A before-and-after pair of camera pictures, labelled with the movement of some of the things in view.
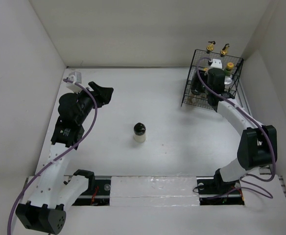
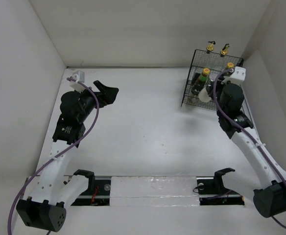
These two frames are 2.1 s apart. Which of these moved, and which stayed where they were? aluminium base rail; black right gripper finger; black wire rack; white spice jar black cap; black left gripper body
Moved: white spice jar black cap; black right gripper finger
Stayed: black wire rack; aluminium base rail; black left gripper body
